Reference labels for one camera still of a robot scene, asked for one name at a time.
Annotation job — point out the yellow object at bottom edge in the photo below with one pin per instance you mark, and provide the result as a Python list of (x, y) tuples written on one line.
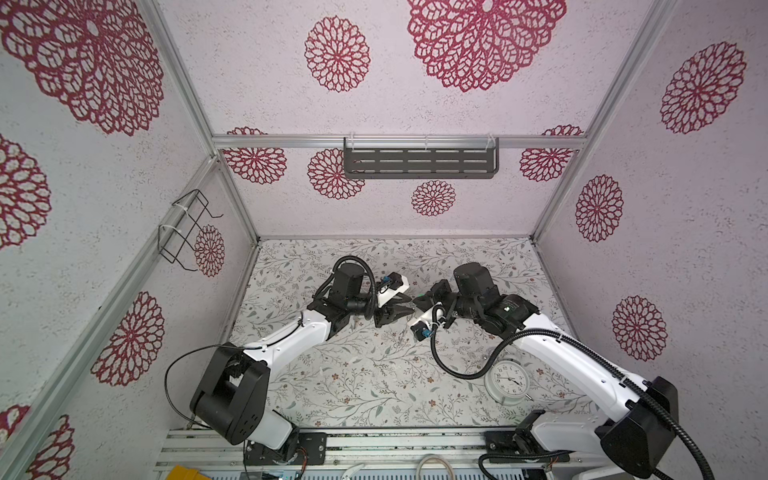
[(184, 473)]

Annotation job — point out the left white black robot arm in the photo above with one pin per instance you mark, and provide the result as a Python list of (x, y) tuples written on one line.
[(232, 394)]

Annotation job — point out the dark grey wall shelf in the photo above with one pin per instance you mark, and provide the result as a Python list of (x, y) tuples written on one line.
[(396, 162)]

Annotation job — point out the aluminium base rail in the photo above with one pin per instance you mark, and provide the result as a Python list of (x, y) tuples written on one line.
[(399, 448)]

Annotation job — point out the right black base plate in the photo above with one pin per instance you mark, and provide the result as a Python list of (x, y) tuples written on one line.
[(511, 446)]

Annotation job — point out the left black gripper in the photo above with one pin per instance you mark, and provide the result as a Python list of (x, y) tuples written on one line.
[(390, 312)]

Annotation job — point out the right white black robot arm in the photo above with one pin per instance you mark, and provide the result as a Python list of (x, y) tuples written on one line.
[(633, 427)]

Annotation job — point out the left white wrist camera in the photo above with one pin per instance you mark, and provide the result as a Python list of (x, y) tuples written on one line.
[(390, 285)]

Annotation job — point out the black wire wall basket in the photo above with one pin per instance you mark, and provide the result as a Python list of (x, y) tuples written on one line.
[(193, 242)]

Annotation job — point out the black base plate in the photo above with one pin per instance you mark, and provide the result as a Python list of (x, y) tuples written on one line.
[(302, 448), (511, 446)]

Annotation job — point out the white round alarm clock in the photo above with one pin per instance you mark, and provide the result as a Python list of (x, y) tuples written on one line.
[(508, 383)]

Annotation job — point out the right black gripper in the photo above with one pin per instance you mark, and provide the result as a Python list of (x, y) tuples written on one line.
[(434, 294)]

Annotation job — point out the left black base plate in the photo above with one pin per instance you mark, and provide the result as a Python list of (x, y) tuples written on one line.
[(302, 448)]

